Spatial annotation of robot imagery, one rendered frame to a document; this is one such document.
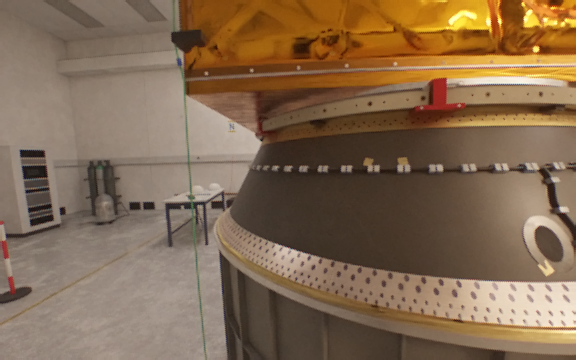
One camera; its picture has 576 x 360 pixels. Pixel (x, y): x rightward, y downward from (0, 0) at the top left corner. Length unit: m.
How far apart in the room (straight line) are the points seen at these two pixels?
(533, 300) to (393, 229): 0.31
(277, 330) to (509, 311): 0.62
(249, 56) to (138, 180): 7.23
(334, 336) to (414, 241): 0.34
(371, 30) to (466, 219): 0.59
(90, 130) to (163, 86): 2.71
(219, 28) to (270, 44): 0.17
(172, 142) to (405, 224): 6.89
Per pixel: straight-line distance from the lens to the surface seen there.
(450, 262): 0.66
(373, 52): 0.83
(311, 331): 0.76
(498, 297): 0.69
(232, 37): 0.82
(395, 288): 0.62
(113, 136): 8.32
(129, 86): 8.18
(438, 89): 0.77
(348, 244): 0.65
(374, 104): 0.76
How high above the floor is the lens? 1.52
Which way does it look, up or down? 6 degrees down
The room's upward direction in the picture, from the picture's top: 2 degrees counter-clockwise
